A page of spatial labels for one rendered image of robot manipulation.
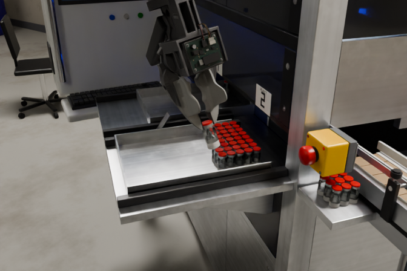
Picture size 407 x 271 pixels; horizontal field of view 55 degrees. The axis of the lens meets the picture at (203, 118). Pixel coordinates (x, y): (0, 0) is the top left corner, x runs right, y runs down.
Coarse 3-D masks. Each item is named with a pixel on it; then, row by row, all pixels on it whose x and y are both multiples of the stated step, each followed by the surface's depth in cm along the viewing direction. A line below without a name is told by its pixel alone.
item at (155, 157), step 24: (120, 144) 106; (144, 144) 107; (168, 144) 107; (192, 144) 107; (144, 168) 96; (168, 168) 96; (192, 168) 96; (216, 168) 96; (240, 168) 90; (264, 168) 92
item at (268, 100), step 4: (256, 84) 103; (256, 88) 103; (260, 88) 101; (256, 92) 103; (260, 92) 101; (264, 92) 99; (268, 92) 97; (256, 96) 104; (260, 96) 101; (268, 96) 97; (256, 100) 104; (268, 100) 97; (256, 104) 104; (264, 104) 100; (268, 104) 97; (260, 108) 102; (264, 108) 100; (268, 108) 98; (264, 112) 100; (268, 112) 98
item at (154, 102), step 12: (192, 84) 144; (144, 96) 140; (156, 96) 141; (168, 96) 141; (228, 96) 141; (144, 108) 124; (156, 108) 130; (168, 108) 130; (204, 108) 130; (228, 108) 123; (240, 108) 124; (252, 108) 125; (156, 120) 116
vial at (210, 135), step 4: (212, 124) 63; (204, 128) 63; (208, 128) 63; (212, 128) 63; (204, 132) 64; (208, 132) 63; (212, 132) 63; (204, 136) 64; (208, 136) 63; (212, 136) 63; (216, 136) 64; (208, 140) 64; (212, 140) 64; (216, 140) 64; (208, 144) 64; (212, 144) 64; (216, 144) 64; (208, 148) 64; (212, 148) 64
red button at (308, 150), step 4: (300, 148) 79; (304, 148) 78; (308, 148) 78; (312, 148) 78; (300, 152) 79; (304, 152) 78; (308, 152) 77; (312, 152) 77; (300, 156) 79; (304, 156) 78; (308, 156) 77; (312, 156) 77; (300, 160) 79; (304, 160) 78; (308, 160) 77; (312, 160) 77; (304, 164) 78; (308, 164) 78; (312, 164) 78
